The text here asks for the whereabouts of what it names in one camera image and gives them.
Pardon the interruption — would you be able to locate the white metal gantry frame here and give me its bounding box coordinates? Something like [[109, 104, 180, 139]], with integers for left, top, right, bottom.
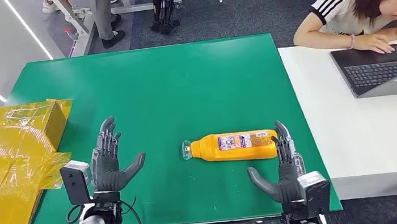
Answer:
[[51, 0, 189, 60]]

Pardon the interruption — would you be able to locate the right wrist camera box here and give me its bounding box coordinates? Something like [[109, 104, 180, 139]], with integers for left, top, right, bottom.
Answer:
[[296, 169, 335, 221]]

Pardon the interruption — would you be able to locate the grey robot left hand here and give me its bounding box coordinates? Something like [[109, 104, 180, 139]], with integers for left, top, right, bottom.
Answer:
[[84, 113, 150, 196]]

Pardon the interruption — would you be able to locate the dark grey laptop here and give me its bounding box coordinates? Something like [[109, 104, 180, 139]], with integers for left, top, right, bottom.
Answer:
[[329, 43, 397, 104]]

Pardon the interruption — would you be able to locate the standing person in shorts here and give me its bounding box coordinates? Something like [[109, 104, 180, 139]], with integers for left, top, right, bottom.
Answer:
[[40, 0, 70, 15]]

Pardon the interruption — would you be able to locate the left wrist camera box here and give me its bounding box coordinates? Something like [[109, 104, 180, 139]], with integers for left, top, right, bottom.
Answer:
[[58, 158, 95, 208]]

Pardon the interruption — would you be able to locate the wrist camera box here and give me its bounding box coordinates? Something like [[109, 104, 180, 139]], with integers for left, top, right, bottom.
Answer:
[[58, 158, 95, 208], [296, 169, 335, 221]]

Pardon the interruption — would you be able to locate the white desk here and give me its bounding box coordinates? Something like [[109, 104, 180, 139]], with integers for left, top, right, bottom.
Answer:
[[277, 33, 397, 210]]

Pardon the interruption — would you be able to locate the standing person in long trousers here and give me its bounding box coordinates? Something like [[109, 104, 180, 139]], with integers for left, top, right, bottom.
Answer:
[[85, 0, 128, 51]]

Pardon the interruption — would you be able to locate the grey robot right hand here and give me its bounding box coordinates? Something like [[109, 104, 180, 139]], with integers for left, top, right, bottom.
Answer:
[[241, 117, 311, 208]]

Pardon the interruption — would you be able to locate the black silver humanoid robot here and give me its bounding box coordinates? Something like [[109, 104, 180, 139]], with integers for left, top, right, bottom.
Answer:
[[147, 0, 184, 37]]

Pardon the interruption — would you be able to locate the yellow taped cardboard box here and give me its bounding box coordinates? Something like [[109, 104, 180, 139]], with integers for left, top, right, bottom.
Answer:
[[0, 96, 88, 224]]

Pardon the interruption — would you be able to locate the green table mat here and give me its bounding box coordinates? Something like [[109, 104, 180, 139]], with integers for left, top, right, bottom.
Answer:
[[1, 26, 343, 224]]

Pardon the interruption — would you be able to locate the orange detergent bottle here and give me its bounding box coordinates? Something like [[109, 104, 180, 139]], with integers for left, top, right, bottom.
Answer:
[[180, 126, 282, 170]]

